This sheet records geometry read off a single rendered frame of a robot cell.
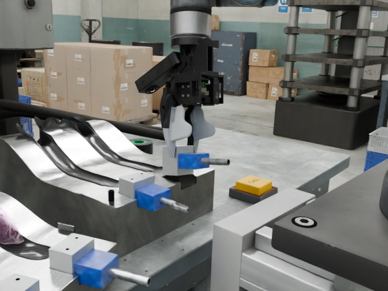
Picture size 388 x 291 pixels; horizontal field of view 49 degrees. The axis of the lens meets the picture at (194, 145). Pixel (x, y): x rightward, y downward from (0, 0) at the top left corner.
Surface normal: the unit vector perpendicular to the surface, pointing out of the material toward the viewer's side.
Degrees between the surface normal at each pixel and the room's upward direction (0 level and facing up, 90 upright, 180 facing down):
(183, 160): 81
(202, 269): 90
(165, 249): 0
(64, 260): 90
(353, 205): 0
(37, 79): 83
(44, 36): 90
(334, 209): 0
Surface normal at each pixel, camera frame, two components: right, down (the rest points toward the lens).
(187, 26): -0.17, 0.07
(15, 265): 0.04, -0.96
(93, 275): -0.37, 0.24
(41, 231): 0.29, -0.89
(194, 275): 0.78, 0.19
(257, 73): -0.60, 0.14
